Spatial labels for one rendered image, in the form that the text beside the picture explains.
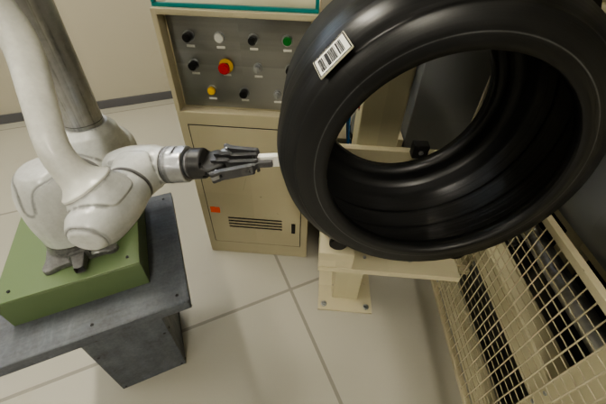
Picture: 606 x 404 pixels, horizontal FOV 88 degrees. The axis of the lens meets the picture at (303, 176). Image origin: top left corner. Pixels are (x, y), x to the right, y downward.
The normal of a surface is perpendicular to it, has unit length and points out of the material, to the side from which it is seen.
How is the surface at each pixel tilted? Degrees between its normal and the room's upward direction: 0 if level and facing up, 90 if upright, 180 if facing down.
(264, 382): 0
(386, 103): 90
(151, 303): 0
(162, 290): 0
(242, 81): 90
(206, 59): 90
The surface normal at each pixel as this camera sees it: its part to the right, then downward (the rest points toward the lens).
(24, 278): 0.03, -0.77
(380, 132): -0.07, 0.64
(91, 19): 0.40, 0.59
